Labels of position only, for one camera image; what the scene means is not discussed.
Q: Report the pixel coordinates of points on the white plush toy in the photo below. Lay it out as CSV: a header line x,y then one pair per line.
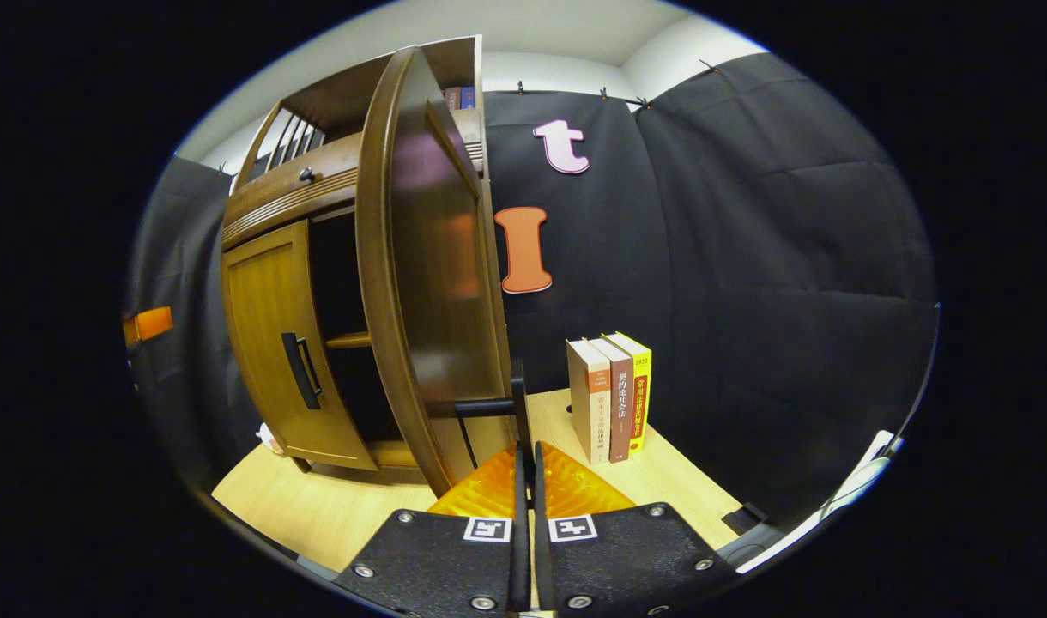
x,y
270,439

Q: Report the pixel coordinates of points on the wooden inner cabinet shelf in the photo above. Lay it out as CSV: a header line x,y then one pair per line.
x,y
347,341

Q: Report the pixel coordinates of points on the wooden double-door shoe cabinet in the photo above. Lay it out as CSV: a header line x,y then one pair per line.
x,y
335,94

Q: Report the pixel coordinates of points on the thick brown book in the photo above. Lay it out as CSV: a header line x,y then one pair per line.
x,y
621,403

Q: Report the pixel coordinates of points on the black backdrop cloth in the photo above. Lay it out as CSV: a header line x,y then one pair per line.
x,y
747,257

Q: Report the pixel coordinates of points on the wooden cabinet drawer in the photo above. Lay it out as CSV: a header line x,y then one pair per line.
x,y
275,189

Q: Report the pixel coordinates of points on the wooden shoe cabinet door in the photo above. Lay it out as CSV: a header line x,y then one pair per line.
x,y
266,309
429,257

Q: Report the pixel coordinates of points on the small black object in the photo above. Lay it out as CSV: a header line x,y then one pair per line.
x,y
744,518

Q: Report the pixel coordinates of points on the thick yellow book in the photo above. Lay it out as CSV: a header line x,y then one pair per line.
x,y
641,395

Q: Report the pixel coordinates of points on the white rounded device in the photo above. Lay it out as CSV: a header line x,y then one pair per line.
x,y
858,482

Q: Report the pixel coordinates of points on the thick white book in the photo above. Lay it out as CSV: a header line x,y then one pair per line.
x,y
585,403

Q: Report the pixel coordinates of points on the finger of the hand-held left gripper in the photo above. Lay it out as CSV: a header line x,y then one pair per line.
x,y
150,324

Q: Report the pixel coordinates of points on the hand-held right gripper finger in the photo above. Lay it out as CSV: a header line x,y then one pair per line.
x,y
521,558
541,558

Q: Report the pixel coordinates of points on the slim blue book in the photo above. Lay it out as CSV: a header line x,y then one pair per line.
x,y
468,97

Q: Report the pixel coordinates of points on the slim reddish brown book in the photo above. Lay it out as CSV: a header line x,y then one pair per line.
x,y
452,97

